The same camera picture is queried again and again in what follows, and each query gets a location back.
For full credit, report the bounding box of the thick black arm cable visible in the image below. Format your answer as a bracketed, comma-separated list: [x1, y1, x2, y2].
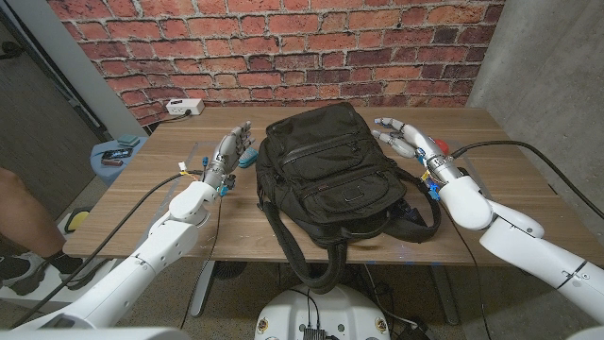
[8, 169, 205, 331]
[449, 139, 604, 221]

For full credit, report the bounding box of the black backpack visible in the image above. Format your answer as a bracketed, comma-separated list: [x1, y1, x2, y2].
[254, 101, 443, 295]

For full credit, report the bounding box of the printed red brick backdrop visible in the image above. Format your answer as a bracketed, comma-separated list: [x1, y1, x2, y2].
[46, 0, 506, 127]

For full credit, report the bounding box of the white low platform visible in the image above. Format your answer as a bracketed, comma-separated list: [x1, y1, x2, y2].
[0, 257, 119, 303]

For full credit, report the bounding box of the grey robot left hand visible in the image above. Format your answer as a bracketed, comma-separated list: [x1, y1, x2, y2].
[202, 120, 257, 190]

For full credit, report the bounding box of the blue round stool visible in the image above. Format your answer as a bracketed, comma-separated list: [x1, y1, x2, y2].
[89, 136, 150, 186]

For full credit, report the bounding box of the white power strip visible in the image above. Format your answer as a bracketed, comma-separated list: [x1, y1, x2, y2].
[165, 97, 206, 117]

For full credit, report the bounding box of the black round fan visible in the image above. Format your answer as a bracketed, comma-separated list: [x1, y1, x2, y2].
[211, 261, 249, 281]

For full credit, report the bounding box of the black power strip cord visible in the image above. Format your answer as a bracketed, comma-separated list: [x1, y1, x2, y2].
[159, 110, 193, 125]

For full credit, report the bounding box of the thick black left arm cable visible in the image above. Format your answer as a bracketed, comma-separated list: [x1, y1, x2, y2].
[8, 169, 205, 331]

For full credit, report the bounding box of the small teal pouch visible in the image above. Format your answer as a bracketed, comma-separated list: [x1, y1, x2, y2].
[238, 146, 260, 169]

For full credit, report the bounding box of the yellow and black disc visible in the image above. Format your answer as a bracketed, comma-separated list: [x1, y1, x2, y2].
[64, 210, 92, 233]

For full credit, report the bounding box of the grey and black sneaker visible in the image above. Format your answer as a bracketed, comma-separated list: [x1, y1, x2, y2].
[0, 252, 48, 297]
[60, 257, 109, 290]

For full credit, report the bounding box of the metal table leg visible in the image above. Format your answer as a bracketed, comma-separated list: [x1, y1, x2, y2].
[431, 264, 460, 326]
[190, 260, 216, 317]

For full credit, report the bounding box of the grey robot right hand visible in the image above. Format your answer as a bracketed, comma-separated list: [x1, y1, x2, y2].
[370, 116, 463, 185]

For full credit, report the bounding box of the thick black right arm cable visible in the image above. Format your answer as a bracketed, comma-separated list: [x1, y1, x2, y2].
[449, 139, 604, 221]

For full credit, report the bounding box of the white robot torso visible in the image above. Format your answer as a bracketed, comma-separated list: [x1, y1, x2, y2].
[254, 282, 392, 340]

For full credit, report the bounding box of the person's bare leg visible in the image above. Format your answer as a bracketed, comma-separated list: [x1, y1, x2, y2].
[0, 167, 72, 273]

